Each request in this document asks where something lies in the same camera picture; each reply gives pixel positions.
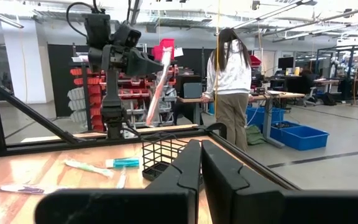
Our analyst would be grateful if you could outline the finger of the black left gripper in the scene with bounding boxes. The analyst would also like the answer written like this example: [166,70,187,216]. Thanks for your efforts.
[126,49,164,77]

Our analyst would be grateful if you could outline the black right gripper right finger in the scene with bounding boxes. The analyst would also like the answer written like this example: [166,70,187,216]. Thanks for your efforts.
[201,139,358,224]

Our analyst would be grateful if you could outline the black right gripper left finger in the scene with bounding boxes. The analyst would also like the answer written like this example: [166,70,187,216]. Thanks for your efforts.
[34,139,202,224]

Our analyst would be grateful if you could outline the pink toothbrush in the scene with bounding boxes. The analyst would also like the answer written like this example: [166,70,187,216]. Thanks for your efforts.
[145,46,173,127]

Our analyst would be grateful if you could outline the blue toothbrush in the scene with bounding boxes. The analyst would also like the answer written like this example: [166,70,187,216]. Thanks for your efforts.
[116,167,128,190]

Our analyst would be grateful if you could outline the blue mouthwash bottle white cap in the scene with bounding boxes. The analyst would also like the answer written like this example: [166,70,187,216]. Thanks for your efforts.
[105,157,140,169]

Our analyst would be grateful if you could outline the green toothbrush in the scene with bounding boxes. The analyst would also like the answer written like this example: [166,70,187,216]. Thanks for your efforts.
[63,158,115,179]

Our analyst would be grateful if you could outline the purple toothbrush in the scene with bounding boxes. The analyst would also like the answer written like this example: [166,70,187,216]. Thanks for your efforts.
[0,182,62,196]

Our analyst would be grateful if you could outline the grey equipment case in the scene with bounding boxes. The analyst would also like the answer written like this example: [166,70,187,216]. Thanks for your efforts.
[183,82,203,100]

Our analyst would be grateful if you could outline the green bag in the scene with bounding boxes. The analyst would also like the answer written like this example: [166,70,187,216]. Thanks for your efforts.
[246,124,267,146]

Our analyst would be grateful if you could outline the blue plastic bin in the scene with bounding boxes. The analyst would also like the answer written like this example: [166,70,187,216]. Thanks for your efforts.
[270,120,301,141]
[246,107,287,128]
[280,125,329,152]

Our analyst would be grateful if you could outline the white building pillar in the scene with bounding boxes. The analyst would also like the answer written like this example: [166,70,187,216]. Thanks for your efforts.
[3,20,48,105]

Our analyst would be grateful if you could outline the person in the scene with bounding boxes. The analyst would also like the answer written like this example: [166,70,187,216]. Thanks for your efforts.
[299,68,319,103]
[201,27,255,153]

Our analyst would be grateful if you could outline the wooden desk metal legs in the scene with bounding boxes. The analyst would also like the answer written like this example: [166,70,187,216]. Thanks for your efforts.
[177,91,306,149]

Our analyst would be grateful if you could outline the black computer monitor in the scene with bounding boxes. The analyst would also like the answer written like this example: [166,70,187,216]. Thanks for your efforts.
[277,57,295,71]

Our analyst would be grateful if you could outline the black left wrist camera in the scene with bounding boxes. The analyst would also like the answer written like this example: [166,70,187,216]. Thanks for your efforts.
[112,23,142,49]

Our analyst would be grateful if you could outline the black wire basket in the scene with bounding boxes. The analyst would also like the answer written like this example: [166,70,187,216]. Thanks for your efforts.
[141,132,195,182]

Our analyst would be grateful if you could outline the yellow hanging cable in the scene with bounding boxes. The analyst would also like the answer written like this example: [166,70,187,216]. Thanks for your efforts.
[213,0,223,121]

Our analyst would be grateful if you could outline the black robot cell frame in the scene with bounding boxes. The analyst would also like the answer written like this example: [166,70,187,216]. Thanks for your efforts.
[315,45,358,106]

